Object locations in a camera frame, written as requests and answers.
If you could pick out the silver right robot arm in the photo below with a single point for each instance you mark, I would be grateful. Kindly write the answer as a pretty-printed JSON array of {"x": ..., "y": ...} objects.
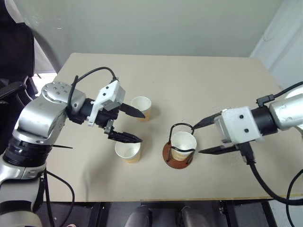
[{"x": 284, "y": 111}]

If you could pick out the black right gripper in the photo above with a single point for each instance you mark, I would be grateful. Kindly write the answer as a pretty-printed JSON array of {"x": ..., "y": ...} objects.
[{"x": 233, "y": 143}]

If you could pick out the black table frame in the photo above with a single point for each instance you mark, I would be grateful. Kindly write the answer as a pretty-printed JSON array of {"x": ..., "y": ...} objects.
[{"x": 227, "y": 212}]

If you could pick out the white paper cup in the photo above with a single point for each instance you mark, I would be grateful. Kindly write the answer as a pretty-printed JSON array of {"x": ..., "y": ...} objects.
[
  {"x": 183, "y": 142},
  {"x": 127, "y": 151},
  {"x": 141, "y": 104}
]

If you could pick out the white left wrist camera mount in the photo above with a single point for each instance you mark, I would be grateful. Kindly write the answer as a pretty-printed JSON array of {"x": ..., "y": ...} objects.
[{"x": 111, "y": 93}]

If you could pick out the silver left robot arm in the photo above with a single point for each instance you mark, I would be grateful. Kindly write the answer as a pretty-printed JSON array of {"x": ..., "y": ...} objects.
[{"x": 38, "y": 118}]

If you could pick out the black zip tie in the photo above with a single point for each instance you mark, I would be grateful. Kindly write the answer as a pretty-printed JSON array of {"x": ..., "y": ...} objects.
[{"x": 62, "y": 146}]

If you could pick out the black office chair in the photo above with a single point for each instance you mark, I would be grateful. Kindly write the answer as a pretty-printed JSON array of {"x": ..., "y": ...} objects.
[{"x": 16, "y": 54}]

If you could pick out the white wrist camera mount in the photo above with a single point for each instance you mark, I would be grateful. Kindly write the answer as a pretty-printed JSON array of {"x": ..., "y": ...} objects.
[
  {"x": 239, "y": 125},
  {"x": 111, "y": 93}
]

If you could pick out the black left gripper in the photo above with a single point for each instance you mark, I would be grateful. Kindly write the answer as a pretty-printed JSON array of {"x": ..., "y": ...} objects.
[{"x": 106, "y": 117}]

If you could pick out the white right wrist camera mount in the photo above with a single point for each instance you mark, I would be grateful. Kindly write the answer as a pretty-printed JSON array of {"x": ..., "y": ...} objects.
[{"x": 239, "y": 125}]

